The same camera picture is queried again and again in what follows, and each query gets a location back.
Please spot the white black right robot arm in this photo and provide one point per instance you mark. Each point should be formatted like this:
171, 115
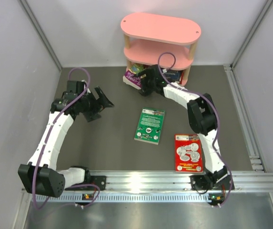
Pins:
203, 120

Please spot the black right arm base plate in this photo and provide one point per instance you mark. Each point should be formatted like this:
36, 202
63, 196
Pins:
202, 183

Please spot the perforated metal cable tray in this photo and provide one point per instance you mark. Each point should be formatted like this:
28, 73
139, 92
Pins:
150, 198

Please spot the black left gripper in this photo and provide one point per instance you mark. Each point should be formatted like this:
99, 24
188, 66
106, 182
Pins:
96, 105

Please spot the green paperback book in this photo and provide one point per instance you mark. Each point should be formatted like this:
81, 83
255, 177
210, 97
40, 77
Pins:
149, 126

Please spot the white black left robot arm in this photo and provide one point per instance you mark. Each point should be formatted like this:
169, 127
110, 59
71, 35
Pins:
40, 175

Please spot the blue bottom book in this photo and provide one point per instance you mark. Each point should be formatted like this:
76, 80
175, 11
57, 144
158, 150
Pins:
137, 67

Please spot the purple cartoon paperback book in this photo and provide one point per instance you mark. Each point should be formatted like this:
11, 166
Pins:
130, 79

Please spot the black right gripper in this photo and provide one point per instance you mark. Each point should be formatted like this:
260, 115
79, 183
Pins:
145, 82

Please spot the aluminium mounting rail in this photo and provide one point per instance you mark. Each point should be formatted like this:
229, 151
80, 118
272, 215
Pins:
167, 181

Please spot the pink three-tier shelf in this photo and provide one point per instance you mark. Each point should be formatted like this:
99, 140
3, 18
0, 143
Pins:
151, 39

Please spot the dark blue Nineteen Eighty-Four book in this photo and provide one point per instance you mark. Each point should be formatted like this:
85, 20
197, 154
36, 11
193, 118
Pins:
173, 75

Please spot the red cartoon paperback book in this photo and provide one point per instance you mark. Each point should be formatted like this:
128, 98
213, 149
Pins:
188, 154

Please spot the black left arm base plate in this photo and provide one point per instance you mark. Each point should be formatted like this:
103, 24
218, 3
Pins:
99, 181

